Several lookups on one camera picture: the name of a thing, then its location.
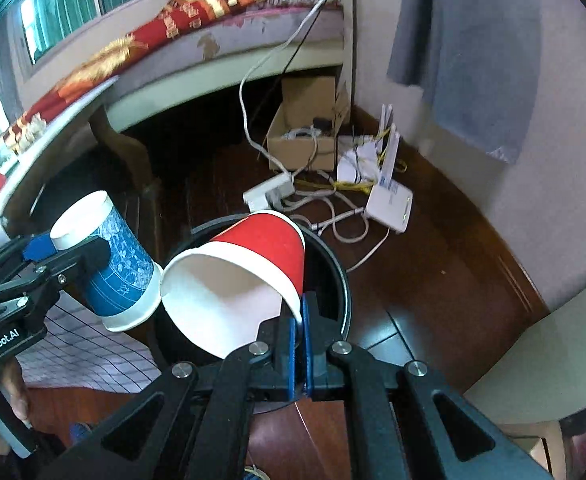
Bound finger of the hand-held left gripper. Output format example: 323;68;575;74
0;236;112;322
0;236;57;292

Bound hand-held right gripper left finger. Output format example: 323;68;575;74
38;309;305;480

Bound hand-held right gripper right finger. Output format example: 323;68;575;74
302;292;560;480

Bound blue patterned paper cup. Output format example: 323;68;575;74
50;191;164;332

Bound black round trash bin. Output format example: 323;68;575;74
153;214;354;413

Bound red paper cup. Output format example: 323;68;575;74
160;211;307;359

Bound person's left hand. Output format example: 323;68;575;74
0;359;30;424

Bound checked tablecloth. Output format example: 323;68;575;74
0;76;160;397

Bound white power strip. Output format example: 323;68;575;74
243;172;296;211

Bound white router with antennas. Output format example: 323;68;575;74
365;124;414;235

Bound white modem box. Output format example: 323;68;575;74
336;135;390;187

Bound white cabinet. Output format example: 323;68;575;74
465;270;586;461

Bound open cardboard box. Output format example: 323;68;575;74
266;76;352;174

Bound window with green curtain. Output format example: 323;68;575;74
20;0;184;66

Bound red patterned blanket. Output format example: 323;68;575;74
0;0;346;211

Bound bed with grey sheet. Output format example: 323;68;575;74
90;2;346;134

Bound grey hanging cloth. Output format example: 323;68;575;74
386;0;544;165

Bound white floor cables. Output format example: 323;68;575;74
273;194;392;274

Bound yellow cable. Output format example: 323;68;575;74
293;127;400;195

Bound long white cable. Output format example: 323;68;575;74
239;0;344;163

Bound thin black cable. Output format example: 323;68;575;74
255;0;354;118

